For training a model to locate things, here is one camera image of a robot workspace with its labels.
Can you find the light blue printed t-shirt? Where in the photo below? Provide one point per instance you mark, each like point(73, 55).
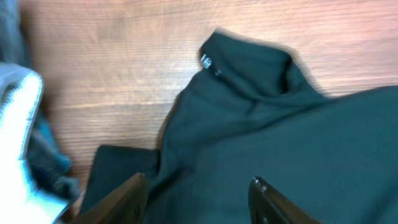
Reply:
point(42, 148)

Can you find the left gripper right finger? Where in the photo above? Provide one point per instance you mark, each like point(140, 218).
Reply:
point(268, 206)

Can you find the black t-shirt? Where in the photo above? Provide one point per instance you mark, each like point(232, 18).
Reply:
point(251, 112)

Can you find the grey folded t-shirt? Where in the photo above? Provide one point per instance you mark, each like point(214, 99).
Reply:
point(29, 194)

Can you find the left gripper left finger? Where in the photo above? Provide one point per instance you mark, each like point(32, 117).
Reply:
point(124, 205)

